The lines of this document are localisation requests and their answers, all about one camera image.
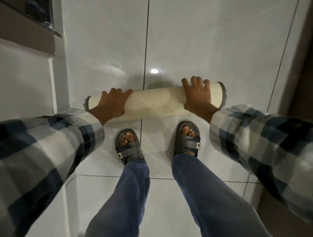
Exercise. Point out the person's right forearm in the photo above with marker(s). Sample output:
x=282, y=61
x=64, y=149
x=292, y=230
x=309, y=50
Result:
x=264, y=146

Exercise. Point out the person's right hand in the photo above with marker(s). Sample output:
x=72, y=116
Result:
x=198, y=97

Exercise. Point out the person's left grey sandal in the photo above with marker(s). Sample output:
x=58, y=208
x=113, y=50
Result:
x=129, y=152

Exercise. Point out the person's right foot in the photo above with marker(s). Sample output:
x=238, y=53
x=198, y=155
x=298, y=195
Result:
x=188, y=131

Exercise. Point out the person's right middle finger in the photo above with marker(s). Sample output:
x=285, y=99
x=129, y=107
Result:
x=194, y=81

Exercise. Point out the brown wooden cabinet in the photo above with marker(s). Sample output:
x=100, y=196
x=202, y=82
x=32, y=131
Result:
x=27, y=26

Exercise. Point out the person's left little finger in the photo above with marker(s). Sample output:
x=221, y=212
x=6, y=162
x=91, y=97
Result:
x=104, y=94

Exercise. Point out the person's right leg blue jeans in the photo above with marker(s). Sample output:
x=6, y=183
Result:
x=207, y=200

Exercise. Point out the person's left middle finger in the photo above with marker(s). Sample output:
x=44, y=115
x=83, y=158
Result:
x=119, y=92

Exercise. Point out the person's right grey sandal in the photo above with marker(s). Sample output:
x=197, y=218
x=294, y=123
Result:
x=187, y=145

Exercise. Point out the person's foot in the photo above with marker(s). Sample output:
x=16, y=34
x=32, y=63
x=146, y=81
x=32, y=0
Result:
x=127, y=138
x=188, y=131

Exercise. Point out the person's right little finger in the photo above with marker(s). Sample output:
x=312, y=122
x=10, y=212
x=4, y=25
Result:
x=206, y=85

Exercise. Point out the person's left hand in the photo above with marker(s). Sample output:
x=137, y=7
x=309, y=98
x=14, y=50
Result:
x=111, y=105

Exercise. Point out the person's left foot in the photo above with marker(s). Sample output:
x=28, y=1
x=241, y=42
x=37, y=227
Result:
x=127, y=138

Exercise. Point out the person's grey sandal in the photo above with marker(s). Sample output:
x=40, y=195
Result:
x=129, y=152
x=187, y=145

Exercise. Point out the person's left leg blue jeans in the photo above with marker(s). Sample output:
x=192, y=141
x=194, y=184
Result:
x=122, y=205

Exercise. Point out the cream mat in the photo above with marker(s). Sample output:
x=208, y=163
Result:
x=156, y=103

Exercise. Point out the person's leg blue jeans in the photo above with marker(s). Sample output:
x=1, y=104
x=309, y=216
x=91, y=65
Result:
x=207, y=200
x=122, y=205

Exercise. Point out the person's left forearm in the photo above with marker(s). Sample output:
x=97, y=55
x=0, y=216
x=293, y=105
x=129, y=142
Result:
x=41, y=156

